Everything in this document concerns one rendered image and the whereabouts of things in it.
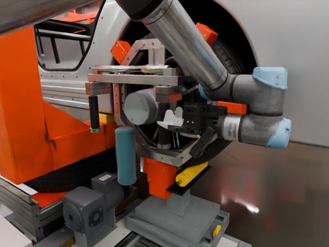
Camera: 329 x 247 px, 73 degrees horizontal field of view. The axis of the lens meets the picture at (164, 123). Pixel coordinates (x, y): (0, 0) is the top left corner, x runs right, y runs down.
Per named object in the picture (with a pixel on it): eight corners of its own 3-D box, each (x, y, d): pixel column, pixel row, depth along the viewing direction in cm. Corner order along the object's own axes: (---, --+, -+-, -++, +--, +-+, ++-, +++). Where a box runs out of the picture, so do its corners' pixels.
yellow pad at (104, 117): (123, 119, 144) (122, 111, 142) (106, 123, 132) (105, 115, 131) (107, 116, 151) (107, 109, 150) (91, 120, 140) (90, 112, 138)
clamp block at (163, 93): (182, 99, 75) (182, 84, 73) (168, 103, 67) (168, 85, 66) (170, 98, 77) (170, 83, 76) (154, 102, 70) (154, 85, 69)
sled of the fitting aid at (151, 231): (228, 225, 133) (229, 211, 131) (204, 269, 104) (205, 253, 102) (160, 199, 160) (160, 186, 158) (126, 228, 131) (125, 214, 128)
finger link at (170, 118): (157, 107, 70) (185, 109, 66) (157, 125, 71) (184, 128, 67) (152, 109, 67) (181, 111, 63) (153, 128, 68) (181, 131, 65)
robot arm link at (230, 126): (244, 137, 62) (235, 146, 56) (227, 135, 65) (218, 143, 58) (246, 111, 61) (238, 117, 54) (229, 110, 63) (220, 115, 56)
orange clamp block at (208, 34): (205, 55, 88) (219, 35, 84) (197, 54, 82) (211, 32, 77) (193, 45, 90) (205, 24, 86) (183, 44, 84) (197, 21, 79)
